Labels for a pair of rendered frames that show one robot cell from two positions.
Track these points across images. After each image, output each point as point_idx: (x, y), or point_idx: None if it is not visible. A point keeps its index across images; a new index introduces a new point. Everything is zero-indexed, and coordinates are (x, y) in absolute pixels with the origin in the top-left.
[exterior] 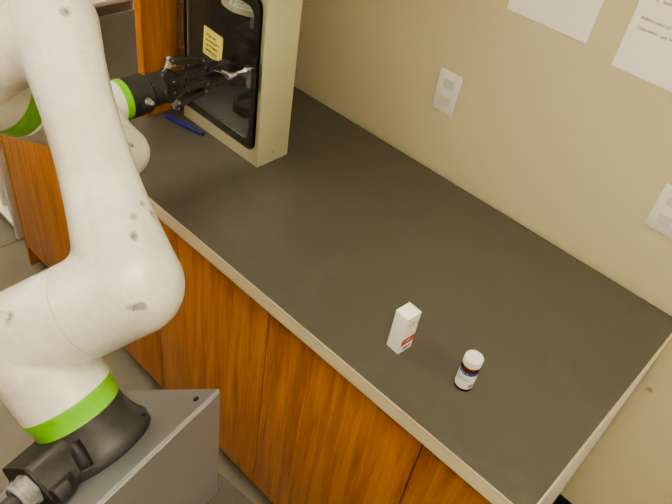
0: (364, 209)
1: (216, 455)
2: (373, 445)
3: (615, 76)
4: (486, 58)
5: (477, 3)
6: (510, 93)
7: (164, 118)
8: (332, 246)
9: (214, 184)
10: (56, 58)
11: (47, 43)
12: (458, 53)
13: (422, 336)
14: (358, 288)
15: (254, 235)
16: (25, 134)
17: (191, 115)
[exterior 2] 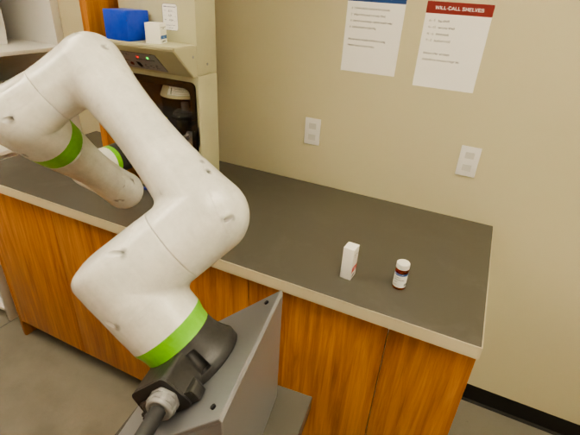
0: (284, 210)
1: (278, 356)
2: (347, 353)
3: (416, 91)
4: (333, 103)
5: (320, 72)
6: (353, 120)
7: None
8: (275, 232)
9: None
10: (108, 74)
11: (98, 66)
12: (314, 104)
13: (358, 267)
14: (305, 250)
15: None
16: (67, 163)
17: None
